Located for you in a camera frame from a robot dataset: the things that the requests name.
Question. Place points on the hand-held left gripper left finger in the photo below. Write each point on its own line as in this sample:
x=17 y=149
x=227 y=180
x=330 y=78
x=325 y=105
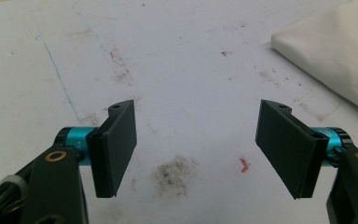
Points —
x=115 y=149

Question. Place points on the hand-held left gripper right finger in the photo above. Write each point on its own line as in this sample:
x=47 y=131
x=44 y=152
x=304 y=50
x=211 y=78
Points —
x=289 y=146

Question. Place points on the white tank top black trim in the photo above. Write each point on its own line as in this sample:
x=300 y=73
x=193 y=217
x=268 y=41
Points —
x=338 y=46

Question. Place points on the white foam mat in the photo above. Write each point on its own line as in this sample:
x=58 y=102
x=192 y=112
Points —
x=183 y=62

